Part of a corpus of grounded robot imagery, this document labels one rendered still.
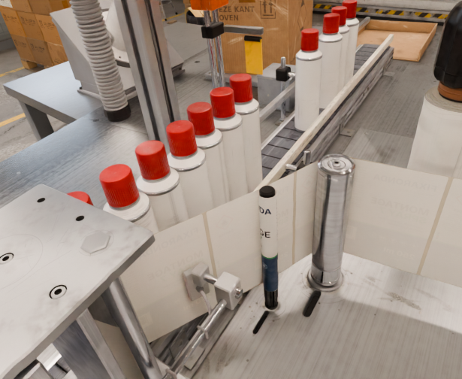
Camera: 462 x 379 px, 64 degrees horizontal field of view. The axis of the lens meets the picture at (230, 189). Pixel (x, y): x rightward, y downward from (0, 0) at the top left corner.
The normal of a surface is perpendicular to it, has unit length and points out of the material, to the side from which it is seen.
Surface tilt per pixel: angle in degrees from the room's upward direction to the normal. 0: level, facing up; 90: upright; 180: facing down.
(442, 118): 90
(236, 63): 90
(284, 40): 90
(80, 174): 0
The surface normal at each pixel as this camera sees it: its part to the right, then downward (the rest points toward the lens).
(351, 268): -0.09, -0.78
